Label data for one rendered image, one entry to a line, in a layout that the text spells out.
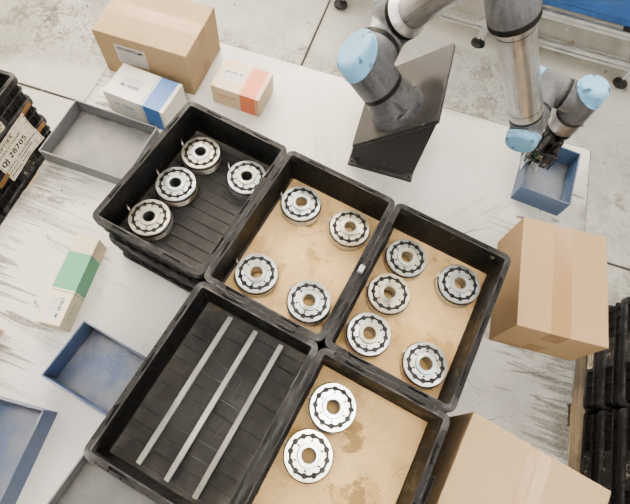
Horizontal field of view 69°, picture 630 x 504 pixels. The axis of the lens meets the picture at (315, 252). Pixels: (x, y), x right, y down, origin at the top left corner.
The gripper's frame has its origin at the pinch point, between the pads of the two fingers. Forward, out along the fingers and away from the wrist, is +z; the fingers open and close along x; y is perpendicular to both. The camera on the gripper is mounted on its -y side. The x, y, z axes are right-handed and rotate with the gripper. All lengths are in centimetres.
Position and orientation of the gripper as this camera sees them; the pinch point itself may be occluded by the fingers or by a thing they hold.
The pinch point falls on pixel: (525, 164)
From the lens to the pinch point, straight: 156.8
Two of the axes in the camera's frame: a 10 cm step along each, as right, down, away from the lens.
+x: 9.2, 3.8, -1.0
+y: -3.9, 8.3, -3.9
